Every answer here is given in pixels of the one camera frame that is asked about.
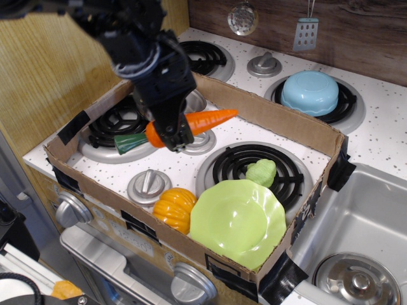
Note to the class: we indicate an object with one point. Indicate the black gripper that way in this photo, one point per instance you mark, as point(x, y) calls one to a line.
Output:
point(161, 72)

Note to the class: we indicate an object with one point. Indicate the orange toy carrot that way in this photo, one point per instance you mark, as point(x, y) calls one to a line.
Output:
point(197, 122)

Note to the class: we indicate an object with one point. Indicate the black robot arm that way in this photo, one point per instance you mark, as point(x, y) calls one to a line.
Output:
point(108, 22)

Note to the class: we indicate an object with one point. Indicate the light green plastic plate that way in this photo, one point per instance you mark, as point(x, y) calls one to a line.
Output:
point(239, 219)

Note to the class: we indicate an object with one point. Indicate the small steel pot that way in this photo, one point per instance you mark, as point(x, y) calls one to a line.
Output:
point(194, 102)

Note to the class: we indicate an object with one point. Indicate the silver middle stovetop knob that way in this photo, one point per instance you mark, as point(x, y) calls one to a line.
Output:
point(203, 143)

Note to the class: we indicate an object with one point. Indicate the silver stovetop knob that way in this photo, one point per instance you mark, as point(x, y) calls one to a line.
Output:
point(264, 66)
point(203, 143)
point(145, 188)

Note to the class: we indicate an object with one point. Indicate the front left stove burner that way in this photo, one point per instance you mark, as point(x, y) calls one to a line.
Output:
point(96, 141)

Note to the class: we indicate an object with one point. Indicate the silver front stovetop knob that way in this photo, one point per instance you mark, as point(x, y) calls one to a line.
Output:
point(145, 188)

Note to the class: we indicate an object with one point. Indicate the back left stove burner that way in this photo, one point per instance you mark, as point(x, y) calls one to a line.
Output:
point(209, 59)

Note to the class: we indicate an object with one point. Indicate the orange toy pumpkin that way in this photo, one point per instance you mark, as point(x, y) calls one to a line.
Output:
point(174, 208)

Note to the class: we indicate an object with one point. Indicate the light green toy vegetable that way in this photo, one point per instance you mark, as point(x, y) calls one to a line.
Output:
point(262, 172)

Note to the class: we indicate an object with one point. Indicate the silver back stovetop knob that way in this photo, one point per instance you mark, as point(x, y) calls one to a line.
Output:
point(264, 66)

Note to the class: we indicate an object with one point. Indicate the hanging metal strainer spoon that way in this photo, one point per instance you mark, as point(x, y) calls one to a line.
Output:
point(243, 18)

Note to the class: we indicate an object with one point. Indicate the silver left oven knob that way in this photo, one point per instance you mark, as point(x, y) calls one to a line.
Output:
point(71, 211)

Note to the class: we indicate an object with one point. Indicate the silver oven knob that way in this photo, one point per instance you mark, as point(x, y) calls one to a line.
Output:
point(71, 211)
point(190, 286)

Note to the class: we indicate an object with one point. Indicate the brown cardboard fence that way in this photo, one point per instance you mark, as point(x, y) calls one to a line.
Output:
point(150, 246)

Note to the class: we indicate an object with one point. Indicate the light blue plastic bowl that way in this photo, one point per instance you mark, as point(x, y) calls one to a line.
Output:
point(311, 92)

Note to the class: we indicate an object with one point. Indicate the hanging metal slotted spatula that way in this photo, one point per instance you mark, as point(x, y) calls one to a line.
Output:
point(305, 38)

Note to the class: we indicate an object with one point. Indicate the silver right oven knob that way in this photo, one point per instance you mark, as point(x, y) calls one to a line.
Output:
point(190, 286)

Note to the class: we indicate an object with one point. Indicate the back right stove burner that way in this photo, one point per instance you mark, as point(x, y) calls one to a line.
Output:
point(349, 113)

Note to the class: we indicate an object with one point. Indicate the orange object bottom left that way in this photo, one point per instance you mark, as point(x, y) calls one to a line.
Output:
point(64, 289)

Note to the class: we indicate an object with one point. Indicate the steel sink basin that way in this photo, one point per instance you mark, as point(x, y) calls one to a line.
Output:
point(366, 216)

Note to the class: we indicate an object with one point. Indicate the steel pot lid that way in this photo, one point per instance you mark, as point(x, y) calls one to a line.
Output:
point(357, 279)

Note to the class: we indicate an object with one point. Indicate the silver oven door handle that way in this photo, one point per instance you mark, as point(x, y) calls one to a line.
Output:
point(108, 263)

